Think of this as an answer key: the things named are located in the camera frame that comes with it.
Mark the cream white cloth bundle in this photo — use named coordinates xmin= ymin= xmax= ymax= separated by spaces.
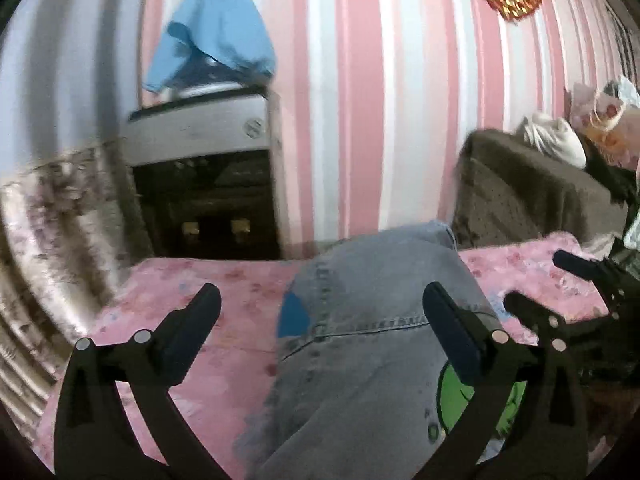
xmin=517 ymin=112 xmax=587 ymax=170

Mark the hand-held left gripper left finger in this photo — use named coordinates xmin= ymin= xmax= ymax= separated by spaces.
xmin=52 ymin=282 xmax=232 ymax=480

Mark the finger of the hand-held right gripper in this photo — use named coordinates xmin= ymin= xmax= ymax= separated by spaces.
xmin=503 ymin=292 xmax=576 ymax=347
xmin=552 ymin=249 xmax=621 ymax=292

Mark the pink floral gift bag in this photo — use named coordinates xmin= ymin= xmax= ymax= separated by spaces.
xmin=564 ymin=80 xmax=640 ymax=162

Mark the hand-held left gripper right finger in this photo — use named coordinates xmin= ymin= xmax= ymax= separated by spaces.
xmin=410 ymin=281 xmax=589 ymax=480

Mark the silver black water dispenser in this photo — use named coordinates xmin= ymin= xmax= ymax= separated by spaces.
xmin=119 ymin=84 xmax=292 ymax=262

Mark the beige floral curtain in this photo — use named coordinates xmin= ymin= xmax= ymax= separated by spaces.
xmin=0 ymin=144 xmax=153 ymax=433

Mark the white crumpled cloth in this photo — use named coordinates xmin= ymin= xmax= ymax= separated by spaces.
xmin=621 ymin=199 xmax=640 ymax=252

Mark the black cloth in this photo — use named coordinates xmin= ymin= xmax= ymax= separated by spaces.
xmin=584 ymin=147 xmax=640 ymax=207

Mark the light blue denim jacket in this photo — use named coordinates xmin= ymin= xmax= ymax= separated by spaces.
xmin=234 ymin=222 xmax=532 ymax=480

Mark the brown blanket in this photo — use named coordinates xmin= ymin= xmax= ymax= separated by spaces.
xmin=452 ymin=129 xmax=632 ymax=250

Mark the pink floral bed sheet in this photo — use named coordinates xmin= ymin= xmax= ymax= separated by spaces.
xmin=30 ymin=232 xmax=618 ymax=480

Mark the light blue cloth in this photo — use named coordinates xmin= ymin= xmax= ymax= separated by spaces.
xmin=143 ymin=0 xmax=277 ymax=94

